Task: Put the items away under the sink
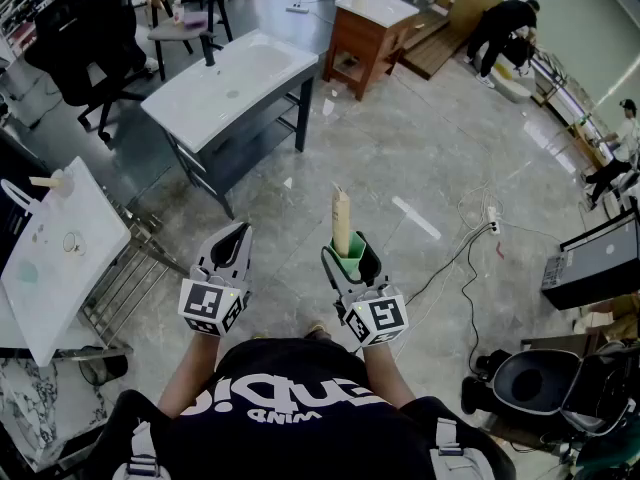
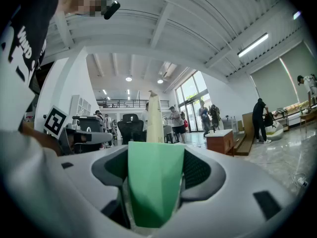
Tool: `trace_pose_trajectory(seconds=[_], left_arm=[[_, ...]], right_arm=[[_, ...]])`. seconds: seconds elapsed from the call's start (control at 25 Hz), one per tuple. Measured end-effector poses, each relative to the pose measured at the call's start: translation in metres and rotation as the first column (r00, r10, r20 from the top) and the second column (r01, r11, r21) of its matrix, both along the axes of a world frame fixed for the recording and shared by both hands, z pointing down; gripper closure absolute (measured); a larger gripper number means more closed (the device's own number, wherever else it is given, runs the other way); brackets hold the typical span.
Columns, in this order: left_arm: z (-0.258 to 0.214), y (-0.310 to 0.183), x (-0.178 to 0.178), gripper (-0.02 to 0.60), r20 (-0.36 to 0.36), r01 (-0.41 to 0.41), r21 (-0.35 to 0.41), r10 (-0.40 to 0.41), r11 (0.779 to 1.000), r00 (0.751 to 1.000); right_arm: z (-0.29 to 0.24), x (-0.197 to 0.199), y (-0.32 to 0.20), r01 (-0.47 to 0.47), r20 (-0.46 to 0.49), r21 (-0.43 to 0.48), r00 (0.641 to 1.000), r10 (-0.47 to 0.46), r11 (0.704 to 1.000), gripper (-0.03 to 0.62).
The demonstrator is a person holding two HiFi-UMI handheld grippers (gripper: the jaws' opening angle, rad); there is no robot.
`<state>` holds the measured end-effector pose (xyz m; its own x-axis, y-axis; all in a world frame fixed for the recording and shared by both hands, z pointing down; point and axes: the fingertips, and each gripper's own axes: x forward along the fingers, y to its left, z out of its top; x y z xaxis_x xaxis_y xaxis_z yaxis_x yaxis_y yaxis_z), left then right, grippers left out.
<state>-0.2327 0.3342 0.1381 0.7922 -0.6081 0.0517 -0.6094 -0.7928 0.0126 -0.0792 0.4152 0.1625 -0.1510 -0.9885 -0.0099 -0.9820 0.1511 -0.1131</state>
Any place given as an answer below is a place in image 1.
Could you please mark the person's black t-shirt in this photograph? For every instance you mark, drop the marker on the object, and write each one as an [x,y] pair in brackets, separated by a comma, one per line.
[300,443]

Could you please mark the grey chair with black legs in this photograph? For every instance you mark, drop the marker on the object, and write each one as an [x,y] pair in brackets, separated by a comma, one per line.
[175,30]

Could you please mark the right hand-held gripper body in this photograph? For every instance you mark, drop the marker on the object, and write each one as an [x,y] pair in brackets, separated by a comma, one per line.
[380,318]

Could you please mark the clear cup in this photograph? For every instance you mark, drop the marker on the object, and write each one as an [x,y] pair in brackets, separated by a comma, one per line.
[66,185]

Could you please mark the white flower cushion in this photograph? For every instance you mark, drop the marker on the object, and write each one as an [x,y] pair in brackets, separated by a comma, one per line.
[515,88]

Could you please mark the black mesh bin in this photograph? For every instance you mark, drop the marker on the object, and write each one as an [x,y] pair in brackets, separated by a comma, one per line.
[102,368]

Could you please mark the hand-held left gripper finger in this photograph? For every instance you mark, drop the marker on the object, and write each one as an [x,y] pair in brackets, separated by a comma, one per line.
[207,253]
[245,263]

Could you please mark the white power strip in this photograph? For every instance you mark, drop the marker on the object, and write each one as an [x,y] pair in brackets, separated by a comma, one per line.
[297,8]
[493,220]

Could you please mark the pink cloth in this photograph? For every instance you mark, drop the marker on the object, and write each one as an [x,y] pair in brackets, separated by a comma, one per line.
[196,19]

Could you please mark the person's right forearm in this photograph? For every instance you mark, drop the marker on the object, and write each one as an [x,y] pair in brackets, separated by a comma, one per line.
[385,373]

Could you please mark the person's left forearm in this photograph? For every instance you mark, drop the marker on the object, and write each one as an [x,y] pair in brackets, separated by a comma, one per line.
[187,368]

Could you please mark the black office chair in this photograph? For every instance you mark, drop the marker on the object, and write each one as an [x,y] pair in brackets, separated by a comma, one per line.
[85,43]

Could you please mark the marble patterned counter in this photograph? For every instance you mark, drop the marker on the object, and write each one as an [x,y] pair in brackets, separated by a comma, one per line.
[30,403]

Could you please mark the black shell seat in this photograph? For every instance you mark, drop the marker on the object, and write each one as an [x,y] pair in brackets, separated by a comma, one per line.
[530,383]

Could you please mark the black faucet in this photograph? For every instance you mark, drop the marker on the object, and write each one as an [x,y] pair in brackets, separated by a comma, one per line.
[208,50]

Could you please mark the wooden vanity cabinet white top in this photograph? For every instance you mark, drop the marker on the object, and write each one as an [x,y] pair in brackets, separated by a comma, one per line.
[360,38]

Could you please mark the person's right shoe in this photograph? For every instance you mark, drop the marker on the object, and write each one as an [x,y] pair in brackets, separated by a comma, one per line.
[317,327]

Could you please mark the black equipment case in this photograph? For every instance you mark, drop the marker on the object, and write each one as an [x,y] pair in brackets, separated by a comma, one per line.
[595,268]

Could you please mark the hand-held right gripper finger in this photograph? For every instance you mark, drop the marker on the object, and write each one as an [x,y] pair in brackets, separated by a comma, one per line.
[334,275]
[372,268]

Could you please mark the wooden pallet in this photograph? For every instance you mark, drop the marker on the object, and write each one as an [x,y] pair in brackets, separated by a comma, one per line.
[435,43]

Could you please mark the metal rack frame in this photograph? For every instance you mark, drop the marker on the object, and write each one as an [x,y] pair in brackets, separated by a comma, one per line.
[160,260]

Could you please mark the white rectangular basin top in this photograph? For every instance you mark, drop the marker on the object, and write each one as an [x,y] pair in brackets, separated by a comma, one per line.
[65,268]

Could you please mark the black backpack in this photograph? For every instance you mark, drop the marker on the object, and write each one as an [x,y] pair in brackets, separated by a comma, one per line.
[517,50]

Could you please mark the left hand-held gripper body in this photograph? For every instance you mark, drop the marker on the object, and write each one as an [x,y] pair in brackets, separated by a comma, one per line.
[205,303]

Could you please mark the small beige tube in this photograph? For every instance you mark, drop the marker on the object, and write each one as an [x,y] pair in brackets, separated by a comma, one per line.
[45,181]

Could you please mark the beige tube with green base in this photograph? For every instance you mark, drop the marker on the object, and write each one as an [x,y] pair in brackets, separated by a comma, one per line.
[342,218]

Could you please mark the small white bottle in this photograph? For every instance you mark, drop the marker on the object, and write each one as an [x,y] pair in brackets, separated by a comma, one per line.
[178,14]

